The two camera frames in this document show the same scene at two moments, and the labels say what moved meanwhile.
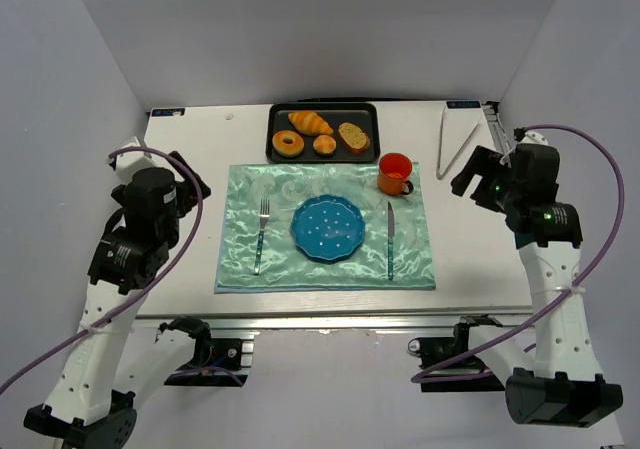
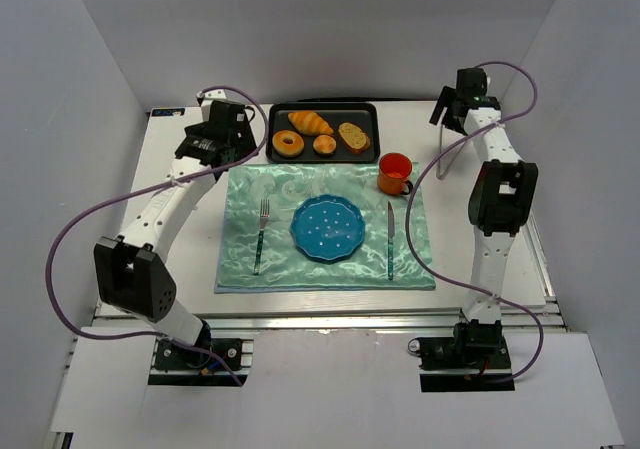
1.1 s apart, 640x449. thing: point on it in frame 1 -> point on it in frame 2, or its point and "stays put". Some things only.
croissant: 310,123 stays put
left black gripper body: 189,189 -> 245,139
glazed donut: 288,150 stays put
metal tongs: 450,165 stays put
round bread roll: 324,144 stays put
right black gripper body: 476,178 -> 445,109
